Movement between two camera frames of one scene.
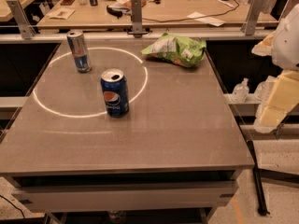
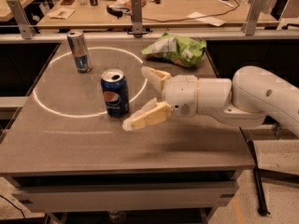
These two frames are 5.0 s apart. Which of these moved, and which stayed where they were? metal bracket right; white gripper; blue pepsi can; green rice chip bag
Moved: white gripper
Stayed: green rice chip bag; blue pepsi can; metal bracket right
